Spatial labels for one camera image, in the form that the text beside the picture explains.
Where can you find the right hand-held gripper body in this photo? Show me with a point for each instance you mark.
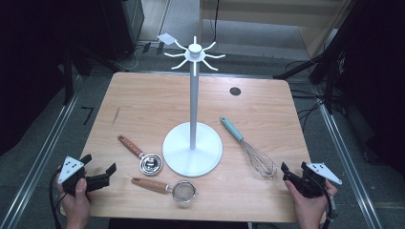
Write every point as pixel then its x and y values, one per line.
pixel 321 171

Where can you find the white utensil stand with hooks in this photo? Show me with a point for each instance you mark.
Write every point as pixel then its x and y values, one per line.
pixel 192 152

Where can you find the black cabinet with glass door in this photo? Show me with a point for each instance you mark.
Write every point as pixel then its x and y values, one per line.
pixel 124 28

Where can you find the person's right hand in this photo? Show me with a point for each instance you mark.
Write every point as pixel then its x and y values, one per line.
pixel 310 211

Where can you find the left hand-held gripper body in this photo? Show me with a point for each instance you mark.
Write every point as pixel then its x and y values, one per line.
pixel 70 168

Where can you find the small black floor block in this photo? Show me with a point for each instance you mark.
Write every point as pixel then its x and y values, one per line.
pixel 160 47
pixel 146 47

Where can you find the dark round table grommet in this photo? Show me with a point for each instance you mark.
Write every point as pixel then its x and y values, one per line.
pixel 235 91

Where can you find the light wooden desk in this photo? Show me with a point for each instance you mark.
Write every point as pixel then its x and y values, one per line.
pixel 254 11

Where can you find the black metal stand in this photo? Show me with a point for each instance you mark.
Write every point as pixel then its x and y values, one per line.
pixel 67 82

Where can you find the metal floor rail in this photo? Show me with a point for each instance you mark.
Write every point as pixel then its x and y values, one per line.
pixel 347 165
pixel 38 165

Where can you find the person's left hand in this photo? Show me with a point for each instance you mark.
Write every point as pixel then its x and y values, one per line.
pixel 76 210

